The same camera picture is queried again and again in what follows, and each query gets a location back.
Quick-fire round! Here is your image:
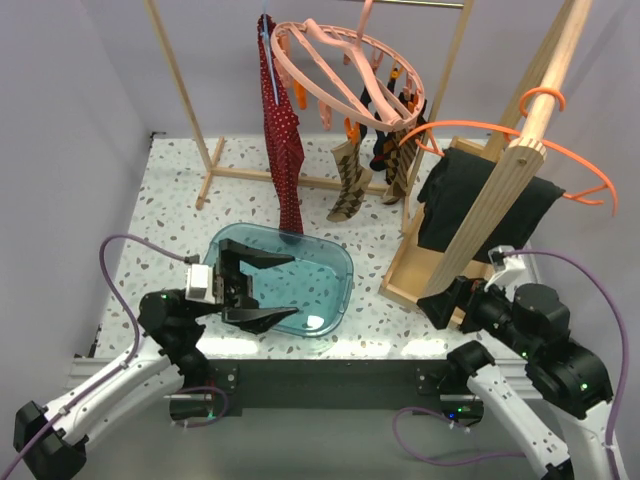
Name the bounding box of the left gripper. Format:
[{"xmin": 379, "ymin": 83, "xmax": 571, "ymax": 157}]
[{"xmin": 189, "ymin": 239, "xmax": 299, "ymax": 331}]

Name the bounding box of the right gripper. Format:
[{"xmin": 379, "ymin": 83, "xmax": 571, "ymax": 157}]
[{"xmin": 416, "ymin": 271, "xmax": 535, "ymax": 355}]

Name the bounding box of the beige brown argyle sock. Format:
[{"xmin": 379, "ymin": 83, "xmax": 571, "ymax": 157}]
[{"xmin": 327, "ymin": 140, "xmax": 373, "ymax": 223}]

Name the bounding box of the pink round clip hanger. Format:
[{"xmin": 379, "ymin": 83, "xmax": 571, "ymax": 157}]
[{"xmin": 268, "ymin": 1, "xmax": 426, "ymax": 132}]

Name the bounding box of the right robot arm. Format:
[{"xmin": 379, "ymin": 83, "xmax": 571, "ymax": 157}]
[{"xmin": 417, "ymin": 276, "xmax": 628, "ymax": 479}]

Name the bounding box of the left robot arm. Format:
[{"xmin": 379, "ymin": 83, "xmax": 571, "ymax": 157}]
[{"xmin": 1, "ymin": 239, "xmax": 298, "ymax": 479}]

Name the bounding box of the orange plastic hanger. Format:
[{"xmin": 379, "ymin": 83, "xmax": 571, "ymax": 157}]
[{"xmin": 398, "ymin": 87, "xmax": 621, "ymax": 217}]

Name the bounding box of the light blue hanger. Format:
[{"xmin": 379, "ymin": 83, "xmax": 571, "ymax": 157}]
[{"xmin": 261, "ymin": 0, "xmax": 280, "ymax": 105}]

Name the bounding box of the blue transparent plastic basin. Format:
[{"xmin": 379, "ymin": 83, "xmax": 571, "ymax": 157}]
[{"xmin": 204, "ymin": 223, "xmax": 354, "ymax": 338}]

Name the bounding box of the black garment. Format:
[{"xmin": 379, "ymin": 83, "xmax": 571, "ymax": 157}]
[{"xmin": 416, "ymin": 146, "xmax": 568, "ymax": 265}]

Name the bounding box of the red polka dot garment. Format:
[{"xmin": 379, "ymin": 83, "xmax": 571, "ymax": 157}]
[{"xmin": 257, "ymin": 14, "xmax": 304, "ymax": 234}]

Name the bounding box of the black multicolour argyle sock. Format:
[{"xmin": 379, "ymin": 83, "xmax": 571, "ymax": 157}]
[{"xmin": 369, "ymin": 130, "xmax": 398, "ymax": 176}]

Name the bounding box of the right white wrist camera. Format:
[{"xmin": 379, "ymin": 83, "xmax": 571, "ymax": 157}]
[{"xmin": 484, "ymin": 246, "xmax": 526, "ymax": 292}]

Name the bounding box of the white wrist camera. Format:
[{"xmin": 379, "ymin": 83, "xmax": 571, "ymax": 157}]
[
  {"xmin": 484, "ymin": 246, "xmax": 526, "ymax": 292},
  {"xmin": 185, "ymin": 264, "xmax": 215, "ymax": 304}
]

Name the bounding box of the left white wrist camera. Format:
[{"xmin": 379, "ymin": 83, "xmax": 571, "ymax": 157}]
[{"xmin": 185, "ymin": 264, "xmax": 215, "ymax": 304}]

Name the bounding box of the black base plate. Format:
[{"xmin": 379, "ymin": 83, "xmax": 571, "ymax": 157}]
[{"xmin": 167, "ymin": 358, "xmax": 501, "ymax": 426}]

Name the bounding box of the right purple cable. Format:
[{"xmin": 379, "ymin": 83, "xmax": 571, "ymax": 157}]
[{"xmin": 392, "ymin": 249, "xmax": 631, "ymax": 464}]

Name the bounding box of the purple cable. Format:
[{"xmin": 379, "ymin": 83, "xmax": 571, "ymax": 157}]
[
  {"xmin": 0, "ymin": 234, "xmax": 231, "ymax": 471},
  {"xmin": 392, "ymin": 249, "xmax": 631, "ymax": 464}
]

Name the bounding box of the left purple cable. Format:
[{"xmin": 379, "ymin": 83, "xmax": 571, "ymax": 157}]
[{"xmin": 0, "ymin": 234, "xmax": 231, "ymax": 471}]

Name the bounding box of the aluminium rail frame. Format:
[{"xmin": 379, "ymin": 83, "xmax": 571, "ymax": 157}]
[{"xmin": 67, "ymin": 349, "xmax": 571, "ymax": 401}]

